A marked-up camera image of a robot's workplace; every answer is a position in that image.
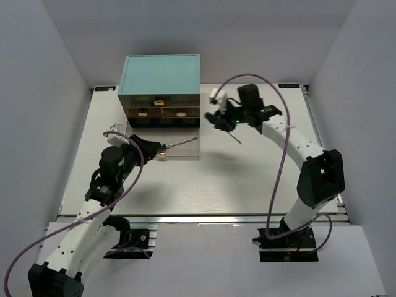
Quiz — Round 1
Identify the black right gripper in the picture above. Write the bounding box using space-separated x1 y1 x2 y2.
215 100 250 132

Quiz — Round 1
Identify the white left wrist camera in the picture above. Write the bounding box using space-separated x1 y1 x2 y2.
104 124 129 147

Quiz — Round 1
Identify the green handled short screwdriver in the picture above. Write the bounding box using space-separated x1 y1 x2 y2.
217 113 242 144

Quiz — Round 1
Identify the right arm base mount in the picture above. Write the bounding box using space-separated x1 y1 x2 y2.
252 227 319 263

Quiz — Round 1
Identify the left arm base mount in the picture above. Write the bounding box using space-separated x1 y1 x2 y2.
103 215 154 259

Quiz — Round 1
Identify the green handled long screwdriver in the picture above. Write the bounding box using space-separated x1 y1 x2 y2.
160 137 198 150

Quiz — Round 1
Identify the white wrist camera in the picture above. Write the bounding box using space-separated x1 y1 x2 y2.
104 124 129 147
209 88 228 114

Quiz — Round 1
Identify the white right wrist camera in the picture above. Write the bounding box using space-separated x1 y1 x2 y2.
209 88 228 114

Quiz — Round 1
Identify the teal drawer cabinet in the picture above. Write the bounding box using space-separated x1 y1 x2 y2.
118 54 200 128

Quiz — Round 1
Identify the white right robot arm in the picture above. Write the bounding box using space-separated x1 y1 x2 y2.
205 84 345 247

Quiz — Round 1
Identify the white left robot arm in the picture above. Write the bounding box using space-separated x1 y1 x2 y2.
28 132 161 296

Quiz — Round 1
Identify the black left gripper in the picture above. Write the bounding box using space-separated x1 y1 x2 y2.
118 134 160 183

